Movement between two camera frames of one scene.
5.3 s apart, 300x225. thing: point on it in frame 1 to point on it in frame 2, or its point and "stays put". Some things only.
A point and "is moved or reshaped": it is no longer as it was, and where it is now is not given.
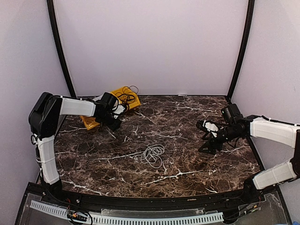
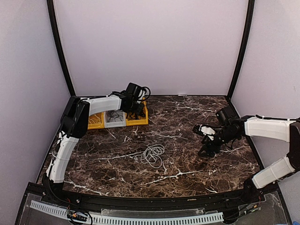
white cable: x=152 y=155 stays put
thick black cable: x=128 y=98 is moved or reshaped
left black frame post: x=53 y=14 stays put
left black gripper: x=115 y=125 to x=138 y=111
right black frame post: x=247 y=29 stays put
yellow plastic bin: x=126 y=96 is moved or reshaped
